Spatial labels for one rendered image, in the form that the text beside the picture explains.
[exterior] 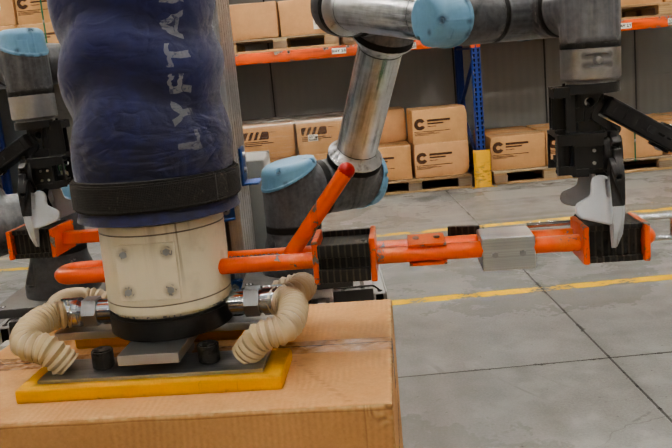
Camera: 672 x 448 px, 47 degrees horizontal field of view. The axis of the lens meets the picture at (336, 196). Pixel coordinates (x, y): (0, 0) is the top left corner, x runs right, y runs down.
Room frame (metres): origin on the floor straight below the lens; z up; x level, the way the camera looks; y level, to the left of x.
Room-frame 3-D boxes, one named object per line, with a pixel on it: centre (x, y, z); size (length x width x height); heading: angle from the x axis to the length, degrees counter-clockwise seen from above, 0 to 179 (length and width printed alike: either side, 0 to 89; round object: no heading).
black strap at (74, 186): (1.06, 0.24, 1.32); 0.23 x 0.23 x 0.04
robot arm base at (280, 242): (1.60, 0.09, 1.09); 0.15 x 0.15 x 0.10
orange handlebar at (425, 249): (1.16, 0.04, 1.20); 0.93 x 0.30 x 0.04; 85
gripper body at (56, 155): (1.34, 0.49, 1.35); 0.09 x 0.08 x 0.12; 85
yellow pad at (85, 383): (0.96, 0.25, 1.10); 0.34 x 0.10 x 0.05; 85
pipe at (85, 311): (1.05, 0.24, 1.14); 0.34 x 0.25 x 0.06; 85
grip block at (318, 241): (1.03, -0.01, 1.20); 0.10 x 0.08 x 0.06; 175
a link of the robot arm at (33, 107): (1.34, 0.50, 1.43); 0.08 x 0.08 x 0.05
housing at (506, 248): (1.02, -0.22, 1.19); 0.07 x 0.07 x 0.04; 85
